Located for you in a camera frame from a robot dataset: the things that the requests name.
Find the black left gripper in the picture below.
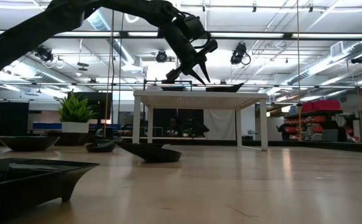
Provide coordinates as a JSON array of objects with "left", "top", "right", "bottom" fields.
[{"left": 160, "top": 23, "right": 218, "bottom": 86}]

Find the black small square plate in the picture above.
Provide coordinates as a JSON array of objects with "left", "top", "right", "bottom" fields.
[
  {"left": 160, "top": 86, "right": 188, "bottom": 92},
  {"left": 0, "top": 157, "right": 100, "bottom": 220},
  {"left": 139, "top": 142, "right": 172, "bottom": 149}
]

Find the black wavy square bowl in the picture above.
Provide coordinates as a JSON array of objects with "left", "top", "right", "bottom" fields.
[
  {"left": 46, "top": 131, "right": 92, "bottom": 147},
  {"left": 205, "top": 82, "right": 245, "bottom": 93}
]

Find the black teardrop plate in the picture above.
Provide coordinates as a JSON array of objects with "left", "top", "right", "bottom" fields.
[
  {"left": 85, "top": 138, "right": 118, "bottom": 154},
  {"left": 114, "top": 141, "right": 183, "bottom": 164}
]

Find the black leaf-shaped plate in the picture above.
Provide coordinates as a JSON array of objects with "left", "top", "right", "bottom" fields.
[{"left": 0, "top": 135, "right": 60, "bottom": 152}]

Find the white perforated metal shelf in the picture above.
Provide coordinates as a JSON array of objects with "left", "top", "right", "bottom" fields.
[{"left": 132, "top": 90, "right": 269, "bottom": 152}]

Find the white hanging cloth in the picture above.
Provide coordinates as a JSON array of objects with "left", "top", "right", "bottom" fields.
[{"left": 203, "top": 108, "right": 237, "bottom": 141}]

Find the black overhead beam with lights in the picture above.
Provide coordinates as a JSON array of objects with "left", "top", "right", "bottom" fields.
[{"left": 0, "top": 30, "right": 362, "bottom": 40}]

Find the dark monitor screen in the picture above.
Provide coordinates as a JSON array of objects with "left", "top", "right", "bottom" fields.
[{"left": 70, "top": 91, "right": 113, "bottom": 124}]

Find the rack with red bins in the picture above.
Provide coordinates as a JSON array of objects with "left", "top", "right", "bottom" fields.
[{"left": 284, "top": 99, "right": 356, "bottom": 142}]

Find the green plant in white pot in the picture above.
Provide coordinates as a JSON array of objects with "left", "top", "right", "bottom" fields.
[{"left": 58, "top": 91, "right": 96, "bottom": 134}]

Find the white ceiling vent unit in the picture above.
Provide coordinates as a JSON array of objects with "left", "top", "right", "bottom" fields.
[{"left": 330, "top": 41, "right": 344, "bottom": 57}]

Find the blue box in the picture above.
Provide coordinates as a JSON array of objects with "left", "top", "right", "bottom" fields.
[{"left": 31, "top": 121, "right": 63, "bottom": 130}]

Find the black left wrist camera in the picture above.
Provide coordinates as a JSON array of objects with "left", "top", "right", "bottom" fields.
[{"left": 176, "top": 14, "right": 207, "bottom": 41}]

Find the white cable ring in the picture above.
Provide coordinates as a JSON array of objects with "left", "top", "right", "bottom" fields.
[{"left": 124, "top": 14, "right": 141, "bottom": 24}]

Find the silver ceiling duct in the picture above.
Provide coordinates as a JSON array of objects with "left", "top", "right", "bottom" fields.
[{"left": 86, "top": 9, "right": 144, "bottom": 72}]

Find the yellow hanging cable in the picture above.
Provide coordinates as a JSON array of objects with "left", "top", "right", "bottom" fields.
[{"left": 104, "top": 9, "right": 116, "bottom": 138}]

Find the brown hanging cable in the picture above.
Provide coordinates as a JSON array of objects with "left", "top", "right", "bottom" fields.
[{"left": 295, "top": 0, "right": 302, "bottom": 141}]

